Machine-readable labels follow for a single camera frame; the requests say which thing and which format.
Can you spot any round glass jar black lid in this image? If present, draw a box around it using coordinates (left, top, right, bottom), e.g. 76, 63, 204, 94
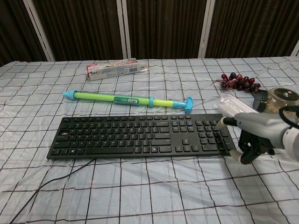
253, 87, 299, 124

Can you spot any bundle of clear plastic tubes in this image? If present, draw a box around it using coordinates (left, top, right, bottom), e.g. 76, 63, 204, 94
214, 94, 261, 117

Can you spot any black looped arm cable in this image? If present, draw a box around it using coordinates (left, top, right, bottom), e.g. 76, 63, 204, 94
278, 105, 299, 130

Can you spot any green blue toy water pump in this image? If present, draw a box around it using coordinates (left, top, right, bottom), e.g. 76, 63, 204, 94
63, 90, 194, 114

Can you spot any dark folding screen panel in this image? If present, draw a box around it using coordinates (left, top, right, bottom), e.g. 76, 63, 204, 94
0, 0, 55, 67
23, 0, 128, 63
198, 0, 299, 59
116, 0, 216, 60

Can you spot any black keyboard cable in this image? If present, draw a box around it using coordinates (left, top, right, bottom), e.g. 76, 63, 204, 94
10, 158, 97, 224

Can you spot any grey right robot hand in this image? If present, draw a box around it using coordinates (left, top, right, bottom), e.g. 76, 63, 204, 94
215, 112, 292, 165

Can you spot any dark red artificial grape bunch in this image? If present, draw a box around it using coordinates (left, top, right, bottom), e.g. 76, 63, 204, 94
211, 72, 262, 93

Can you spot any blue checkered plastic tablecloth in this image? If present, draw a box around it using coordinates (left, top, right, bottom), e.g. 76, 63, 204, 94
0, 55, 299, 224

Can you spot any black computer keyboard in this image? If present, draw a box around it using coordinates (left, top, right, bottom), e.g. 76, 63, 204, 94
46, 113, 237, 161

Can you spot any pink white toothpaste box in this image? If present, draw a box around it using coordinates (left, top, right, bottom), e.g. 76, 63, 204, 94
85, 57, 149, 82

